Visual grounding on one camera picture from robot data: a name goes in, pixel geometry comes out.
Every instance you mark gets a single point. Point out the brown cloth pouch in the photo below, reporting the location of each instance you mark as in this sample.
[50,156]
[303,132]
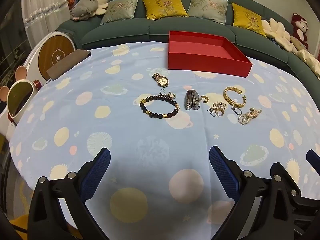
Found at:
[67,63]

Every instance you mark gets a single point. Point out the planet print tablecloth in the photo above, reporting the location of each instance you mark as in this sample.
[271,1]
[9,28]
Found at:
[125,135]

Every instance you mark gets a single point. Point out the white curtain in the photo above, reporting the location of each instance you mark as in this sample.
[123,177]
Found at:
[42,7]

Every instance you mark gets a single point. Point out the white helmet toy pink ears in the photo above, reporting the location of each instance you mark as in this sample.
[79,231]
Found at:
[18,97]

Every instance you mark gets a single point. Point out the grey-green floral cushion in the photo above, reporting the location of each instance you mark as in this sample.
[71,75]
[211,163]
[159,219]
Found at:
[120,10]
[207,7]

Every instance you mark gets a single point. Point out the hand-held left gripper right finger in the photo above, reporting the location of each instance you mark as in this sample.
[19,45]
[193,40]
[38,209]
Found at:
[223,173]

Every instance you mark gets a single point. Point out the yellow object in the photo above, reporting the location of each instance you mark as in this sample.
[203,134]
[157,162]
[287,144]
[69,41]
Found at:
[21,227]

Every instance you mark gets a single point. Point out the white flower cushion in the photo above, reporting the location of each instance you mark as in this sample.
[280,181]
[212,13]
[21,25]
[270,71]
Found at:
[276,33]

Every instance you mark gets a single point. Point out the white device with wooden disc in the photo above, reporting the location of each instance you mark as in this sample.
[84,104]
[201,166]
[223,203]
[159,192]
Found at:
[53,52]

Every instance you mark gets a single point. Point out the green sofa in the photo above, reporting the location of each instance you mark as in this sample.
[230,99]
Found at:
[125,31]

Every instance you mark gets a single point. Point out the red monkey plush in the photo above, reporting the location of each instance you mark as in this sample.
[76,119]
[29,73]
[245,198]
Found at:
[300,28]

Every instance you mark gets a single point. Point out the gold wristwatch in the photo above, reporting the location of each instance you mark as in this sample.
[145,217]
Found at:
[161,79]

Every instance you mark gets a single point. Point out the red cardboard box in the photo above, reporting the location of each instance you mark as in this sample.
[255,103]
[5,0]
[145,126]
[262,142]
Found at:
[200,60]

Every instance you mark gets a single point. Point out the yellow floral cushion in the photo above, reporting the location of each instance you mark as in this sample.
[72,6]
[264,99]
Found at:
[247,18]
[163,6]

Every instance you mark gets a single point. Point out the silver metal wristwatch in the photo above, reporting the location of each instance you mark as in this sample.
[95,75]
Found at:
[192,100]

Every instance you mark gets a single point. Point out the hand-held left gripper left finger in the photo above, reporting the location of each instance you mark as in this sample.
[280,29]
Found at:
[96,175]

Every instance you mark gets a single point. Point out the cream puffy blanket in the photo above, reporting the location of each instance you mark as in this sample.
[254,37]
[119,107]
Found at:
[308,57]

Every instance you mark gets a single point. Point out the silver rhinestone brooch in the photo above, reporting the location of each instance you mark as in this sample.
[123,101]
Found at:
[217,108]

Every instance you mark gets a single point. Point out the grey pig plush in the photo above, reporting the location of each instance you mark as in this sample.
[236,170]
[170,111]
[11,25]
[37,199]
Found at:
[83,8]

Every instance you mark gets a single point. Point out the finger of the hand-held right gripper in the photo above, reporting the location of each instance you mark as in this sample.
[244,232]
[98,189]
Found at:
[315,161]
[307,212]

